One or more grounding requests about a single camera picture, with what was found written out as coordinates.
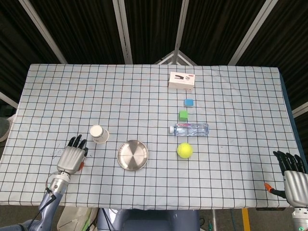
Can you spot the round steel plate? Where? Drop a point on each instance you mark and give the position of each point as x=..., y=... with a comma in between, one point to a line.
x=132, y=155

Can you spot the white triangular frame brace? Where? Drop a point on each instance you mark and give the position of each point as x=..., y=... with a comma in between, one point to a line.
x=168, y=57

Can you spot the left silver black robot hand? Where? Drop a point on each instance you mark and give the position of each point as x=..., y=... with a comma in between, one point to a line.
x=69, y=158

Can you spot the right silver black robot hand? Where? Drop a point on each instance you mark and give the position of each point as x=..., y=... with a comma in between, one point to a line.
x=296, y=185

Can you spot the white stapler box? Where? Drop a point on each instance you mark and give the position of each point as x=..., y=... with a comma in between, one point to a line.
x=181, y=81

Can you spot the blue white eraser block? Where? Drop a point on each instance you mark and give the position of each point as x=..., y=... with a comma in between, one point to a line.
x=189, y=102

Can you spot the right blue grey robot arm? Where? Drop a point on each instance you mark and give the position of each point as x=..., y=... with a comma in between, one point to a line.
x=299, y=220

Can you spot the clear plastic water bottle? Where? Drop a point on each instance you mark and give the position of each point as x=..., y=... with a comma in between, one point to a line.
x=190, y=130

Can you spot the pale grey floor bundle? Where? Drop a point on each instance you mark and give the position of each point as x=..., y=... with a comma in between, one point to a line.
x=4, y=130

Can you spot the white metal floor beam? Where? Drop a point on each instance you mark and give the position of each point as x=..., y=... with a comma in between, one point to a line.
x=300, y=110
x=8, y=99

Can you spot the white paper cup blue print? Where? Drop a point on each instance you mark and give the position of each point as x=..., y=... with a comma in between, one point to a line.
x=101, y=137

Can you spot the light blue checked tablecloth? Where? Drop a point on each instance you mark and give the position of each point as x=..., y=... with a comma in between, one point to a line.
x=144, y=108

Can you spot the left blue grey robot arm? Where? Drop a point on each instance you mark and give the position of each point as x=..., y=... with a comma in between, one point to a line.
x=48, y=207

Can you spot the white metal frame post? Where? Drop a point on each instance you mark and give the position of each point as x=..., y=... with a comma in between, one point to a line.
x=43, y=31
x=251, y=31
x=181, y=24
x=123, y=31

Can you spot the blue grey robot torso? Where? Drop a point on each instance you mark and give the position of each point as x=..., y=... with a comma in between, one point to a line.
x=149, y=221

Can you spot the green cube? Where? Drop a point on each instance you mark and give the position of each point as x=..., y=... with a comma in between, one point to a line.
x=183, y=115

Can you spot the yellow tennis ball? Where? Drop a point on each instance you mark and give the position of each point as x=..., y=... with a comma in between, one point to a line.
x=184, y=150

